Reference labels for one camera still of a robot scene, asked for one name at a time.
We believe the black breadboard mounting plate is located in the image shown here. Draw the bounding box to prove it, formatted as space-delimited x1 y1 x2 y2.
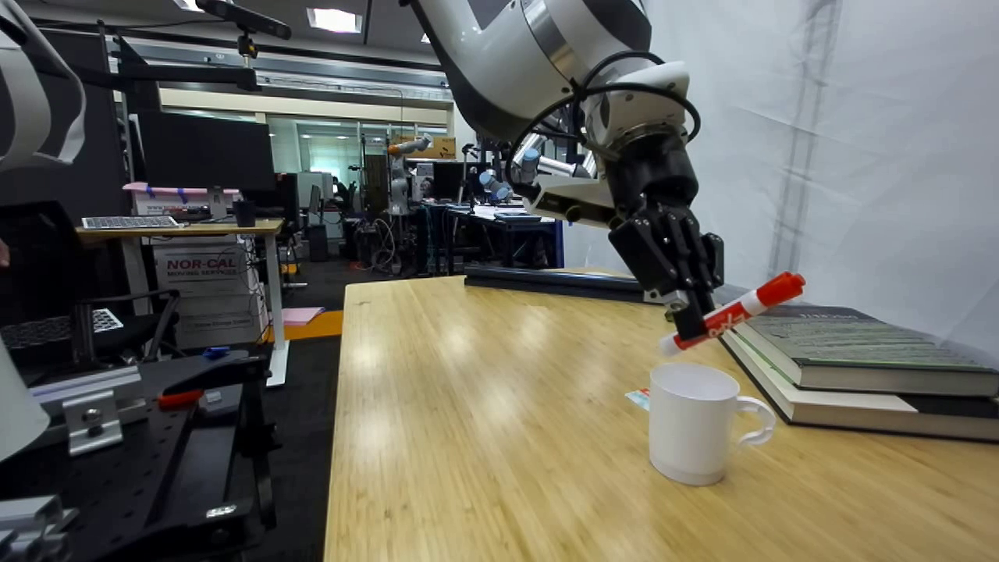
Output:
0 357 277 562

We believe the standing desk with keyboard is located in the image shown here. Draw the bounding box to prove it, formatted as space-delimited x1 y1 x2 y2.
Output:
79 184 290 386

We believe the small red white label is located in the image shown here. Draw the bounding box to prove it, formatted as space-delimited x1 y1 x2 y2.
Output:
625 390 651 411

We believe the red Expo marker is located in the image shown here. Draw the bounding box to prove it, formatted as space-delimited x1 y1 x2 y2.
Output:
662 273 806 352

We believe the upper grey hardcover book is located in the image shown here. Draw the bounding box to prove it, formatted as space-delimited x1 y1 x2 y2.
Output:
726 307 999 395

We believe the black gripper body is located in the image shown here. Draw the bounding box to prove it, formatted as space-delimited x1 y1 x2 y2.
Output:
607 135 726 304

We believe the long black metal bar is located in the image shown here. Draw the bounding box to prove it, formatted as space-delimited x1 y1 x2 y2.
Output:
464 265 658 304

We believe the white backdrop curtain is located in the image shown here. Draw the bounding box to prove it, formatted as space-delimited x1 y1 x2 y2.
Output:
641 0 999 360

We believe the grey background robot arm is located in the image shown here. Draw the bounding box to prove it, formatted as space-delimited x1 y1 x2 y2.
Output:
507 135 726 339

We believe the white ceramic mug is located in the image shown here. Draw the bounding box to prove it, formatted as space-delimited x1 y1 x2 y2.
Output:
651 363 779 488

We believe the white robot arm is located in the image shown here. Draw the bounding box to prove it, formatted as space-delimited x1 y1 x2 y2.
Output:
401 0 726 307

